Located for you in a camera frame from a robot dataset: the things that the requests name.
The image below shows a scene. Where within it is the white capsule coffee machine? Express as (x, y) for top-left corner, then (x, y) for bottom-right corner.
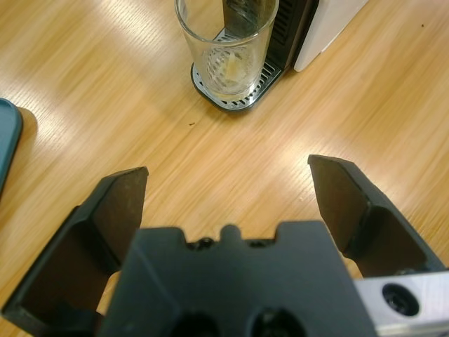
(190, 0), (369, 113)

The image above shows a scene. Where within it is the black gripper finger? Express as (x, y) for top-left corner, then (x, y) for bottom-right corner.
(307, 154), (449, 281)
(1, 166), (149, 337)

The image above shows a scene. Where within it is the clear drinking glass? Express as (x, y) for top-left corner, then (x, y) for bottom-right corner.
(174, 0), (281, 99)

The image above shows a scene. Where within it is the teal plastic serving tray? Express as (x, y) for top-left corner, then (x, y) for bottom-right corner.
(0, 98), (25, 197)

